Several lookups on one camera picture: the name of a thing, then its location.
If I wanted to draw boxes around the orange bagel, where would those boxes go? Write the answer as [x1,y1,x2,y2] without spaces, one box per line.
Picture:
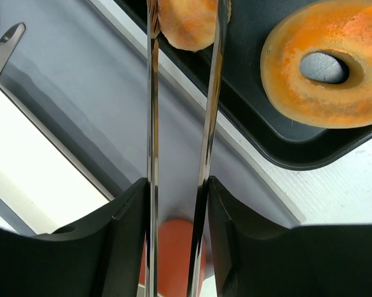
[260,1,372,129]

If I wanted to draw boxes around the orange mug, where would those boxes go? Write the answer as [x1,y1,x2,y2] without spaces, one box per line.
[157,219,193,297]

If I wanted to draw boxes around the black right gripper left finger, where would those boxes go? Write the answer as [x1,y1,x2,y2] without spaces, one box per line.
[0,178,148,296]

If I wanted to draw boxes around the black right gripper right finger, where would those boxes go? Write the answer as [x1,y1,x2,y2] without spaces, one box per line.
[208,177,372,296]

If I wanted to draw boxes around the grey cloth placemat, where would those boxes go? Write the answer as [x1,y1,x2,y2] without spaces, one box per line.
[0,0,307,236]

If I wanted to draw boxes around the black baking tray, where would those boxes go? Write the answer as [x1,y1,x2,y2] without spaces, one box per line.
[117,0,372,171]

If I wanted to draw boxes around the metal tongs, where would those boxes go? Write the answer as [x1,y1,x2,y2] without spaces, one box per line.
[142,0,233,297]

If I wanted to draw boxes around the small round bun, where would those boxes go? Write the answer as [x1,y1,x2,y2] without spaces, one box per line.
[158,0,218,52]

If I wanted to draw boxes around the metal knife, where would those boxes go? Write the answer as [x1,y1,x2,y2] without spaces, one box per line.
[0,22,26,75]

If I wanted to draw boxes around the white rectangular plate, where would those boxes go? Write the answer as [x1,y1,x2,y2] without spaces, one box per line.
[0,84,114,235]

